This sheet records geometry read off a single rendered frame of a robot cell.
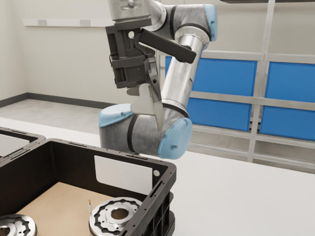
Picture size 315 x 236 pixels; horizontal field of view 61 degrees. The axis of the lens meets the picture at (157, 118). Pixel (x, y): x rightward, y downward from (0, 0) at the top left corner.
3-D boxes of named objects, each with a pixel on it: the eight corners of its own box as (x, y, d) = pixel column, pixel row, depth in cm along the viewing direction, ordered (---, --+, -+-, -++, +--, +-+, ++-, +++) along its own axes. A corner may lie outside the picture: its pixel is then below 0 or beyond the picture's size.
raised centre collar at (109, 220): (112, 204, 48) (112, 201, 48) (138, 209, 47) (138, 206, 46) (100, 223, 43) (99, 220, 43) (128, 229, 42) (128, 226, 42)
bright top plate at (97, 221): (105, 195, 51) (105, 193, 51) (156, 204, 49) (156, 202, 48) (77, 234, 42) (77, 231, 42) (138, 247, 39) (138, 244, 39)
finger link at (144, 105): (135, 136, 50) (126, 90, 52) (166, 129, 50) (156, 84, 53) (134, 132, 47) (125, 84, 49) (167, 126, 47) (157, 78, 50)
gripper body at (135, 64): (116, 83, 57) (105, 24, 53) (156, 77, 58) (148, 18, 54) (117, 92, 50) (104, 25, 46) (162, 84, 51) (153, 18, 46)
